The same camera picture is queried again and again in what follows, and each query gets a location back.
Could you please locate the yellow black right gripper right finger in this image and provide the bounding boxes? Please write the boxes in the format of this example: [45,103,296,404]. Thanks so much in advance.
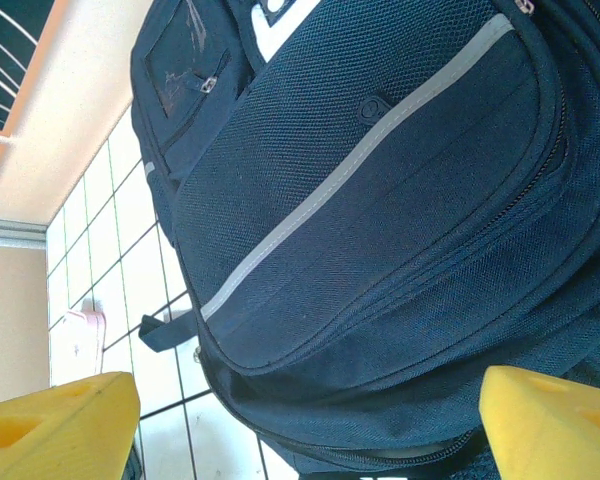
[478,364,600,480]

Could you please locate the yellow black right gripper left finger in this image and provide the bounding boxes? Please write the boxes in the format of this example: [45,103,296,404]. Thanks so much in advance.
[0,370,141,480]

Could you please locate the pink pencil case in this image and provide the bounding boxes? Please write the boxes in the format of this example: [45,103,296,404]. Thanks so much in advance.
[62,308,106,376]

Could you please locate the navy blue backpack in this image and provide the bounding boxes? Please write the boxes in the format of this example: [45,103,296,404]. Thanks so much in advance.
[129,0,600,480]

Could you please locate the aluminium corner post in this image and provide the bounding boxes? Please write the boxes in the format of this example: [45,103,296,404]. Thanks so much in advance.
[0,224,47,249]

